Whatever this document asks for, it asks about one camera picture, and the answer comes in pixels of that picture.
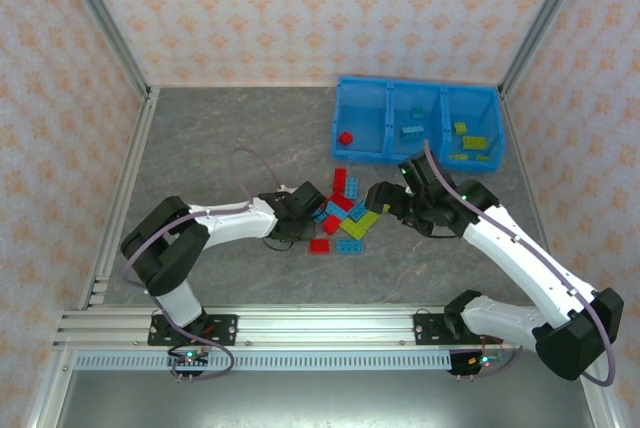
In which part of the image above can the blue three-compartment plastic bin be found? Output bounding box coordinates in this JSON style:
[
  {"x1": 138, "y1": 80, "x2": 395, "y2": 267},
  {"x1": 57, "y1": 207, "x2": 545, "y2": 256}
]
[{"x1": 330, "y1": 76, "x2": 507, "y2": 175}]

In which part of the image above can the small circuit board with LED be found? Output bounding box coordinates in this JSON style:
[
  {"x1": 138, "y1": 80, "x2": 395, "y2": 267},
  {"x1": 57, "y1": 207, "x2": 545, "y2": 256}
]
[
  {"x1": 167, "y1": 347, "x2": 210, "y2": 368},
  {"x1": 467, "y1": 353, "x2": 511, "y2": 367}
]

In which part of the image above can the aluminium side rail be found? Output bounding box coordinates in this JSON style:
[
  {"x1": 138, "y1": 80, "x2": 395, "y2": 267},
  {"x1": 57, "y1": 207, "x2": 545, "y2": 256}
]
[
  {"x1": 498, "y1": 90, "x2": 572, "y2": 309},
  {"x1": 77, "y1": 87, "x2": 162, "y2": 310}
]

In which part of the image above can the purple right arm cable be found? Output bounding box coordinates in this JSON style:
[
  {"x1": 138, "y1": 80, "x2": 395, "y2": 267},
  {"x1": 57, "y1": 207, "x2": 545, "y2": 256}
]
[{"x1": 423, "y1": 140, "x2": 619, "y2": 389}]

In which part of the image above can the wide aluminium mounting rail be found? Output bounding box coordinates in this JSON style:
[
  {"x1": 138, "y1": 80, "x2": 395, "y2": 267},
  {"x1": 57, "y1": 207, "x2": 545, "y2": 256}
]
[{"x1": 52, "y1": 303, "x2": 604, "y2": 350}]

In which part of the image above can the thin aluminium cross rail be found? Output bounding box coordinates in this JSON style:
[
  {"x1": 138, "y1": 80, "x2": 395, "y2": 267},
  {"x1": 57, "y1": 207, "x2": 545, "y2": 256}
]
[{"x1": 147, "y1": 81, "x2": 341, "y2": 90}]

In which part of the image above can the grey slotted cable duct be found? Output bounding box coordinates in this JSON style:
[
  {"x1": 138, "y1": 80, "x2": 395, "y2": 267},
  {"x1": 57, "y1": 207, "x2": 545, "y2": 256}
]
[{"x1": 73, "y1": 351, "x2": 454, "y2": 373}]

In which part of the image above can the aluminium frame post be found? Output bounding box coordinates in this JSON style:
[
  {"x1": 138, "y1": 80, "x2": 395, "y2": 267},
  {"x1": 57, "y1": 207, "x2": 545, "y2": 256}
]
[
  {"x1": 52, "y1": 0, "x2": 154, "y2": 99},
  {"x1": 498, "y1": 0, "x2": 600, "y2": 99}
]

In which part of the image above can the aluminium frame leg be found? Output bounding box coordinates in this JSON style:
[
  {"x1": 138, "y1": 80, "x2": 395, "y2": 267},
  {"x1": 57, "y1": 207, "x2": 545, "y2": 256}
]
[
  {"x1": 24, "y1": 347, "x2": 79, "y2": 428},
  {"x1": 571, "y1": 347, "x2": 629, "y2": 428}
]

